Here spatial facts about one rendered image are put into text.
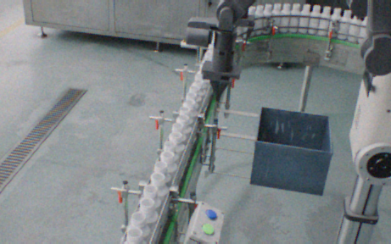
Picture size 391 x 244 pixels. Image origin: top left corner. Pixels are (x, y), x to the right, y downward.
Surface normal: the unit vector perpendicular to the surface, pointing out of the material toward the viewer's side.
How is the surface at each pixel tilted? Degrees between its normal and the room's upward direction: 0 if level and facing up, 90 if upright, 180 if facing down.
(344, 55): 90
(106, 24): 90
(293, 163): 90
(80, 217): 0
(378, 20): 80
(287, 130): 90
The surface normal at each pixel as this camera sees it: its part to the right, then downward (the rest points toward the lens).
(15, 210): 0.06, -0.86
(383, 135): -0.19, 0.64
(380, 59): -0.16, 0.46
